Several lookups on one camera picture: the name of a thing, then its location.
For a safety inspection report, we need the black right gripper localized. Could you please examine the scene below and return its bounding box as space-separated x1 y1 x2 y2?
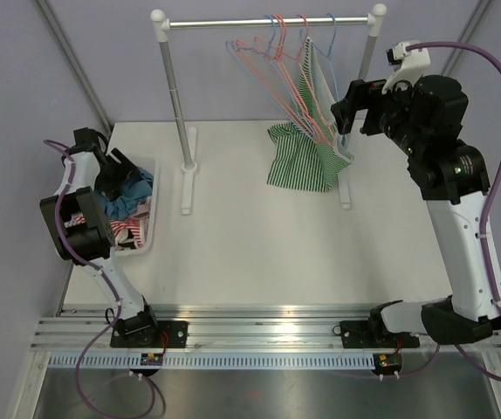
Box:
332 72 425 158

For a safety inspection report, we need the blue tank top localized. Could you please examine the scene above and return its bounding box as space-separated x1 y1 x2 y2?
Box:
95 168 154 221

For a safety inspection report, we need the red white striped tank top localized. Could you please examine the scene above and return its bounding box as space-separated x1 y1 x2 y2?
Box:
110 217 149 251

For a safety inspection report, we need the green white striped tank top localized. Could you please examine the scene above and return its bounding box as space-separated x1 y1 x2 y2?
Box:
267 44 354 192

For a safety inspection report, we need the mauve tank top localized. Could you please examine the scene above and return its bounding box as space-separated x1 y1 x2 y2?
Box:
128 199 151 219

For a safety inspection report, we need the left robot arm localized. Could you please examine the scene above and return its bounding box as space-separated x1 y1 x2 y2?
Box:
39 127 168 348

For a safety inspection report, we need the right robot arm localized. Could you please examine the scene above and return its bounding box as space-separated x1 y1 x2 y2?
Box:
331 75 501 346

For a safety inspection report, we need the white plastic basket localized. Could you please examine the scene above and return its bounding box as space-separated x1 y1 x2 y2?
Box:
115 154 160 257

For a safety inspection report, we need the white metal clothes rack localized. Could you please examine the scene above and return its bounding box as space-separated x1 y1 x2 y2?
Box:
150 3 388 216

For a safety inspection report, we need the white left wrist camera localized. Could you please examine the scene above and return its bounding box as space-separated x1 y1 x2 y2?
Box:
55 151 100 196

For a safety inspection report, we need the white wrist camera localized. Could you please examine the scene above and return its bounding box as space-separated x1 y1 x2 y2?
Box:
55 151 100 196
382 39 430 94

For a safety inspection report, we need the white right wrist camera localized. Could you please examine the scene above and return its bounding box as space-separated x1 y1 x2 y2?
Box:
382 39 430 94

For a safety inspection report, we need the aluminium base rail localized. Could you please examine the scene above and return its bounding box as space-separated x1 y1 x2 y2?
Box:
31 303 501 371

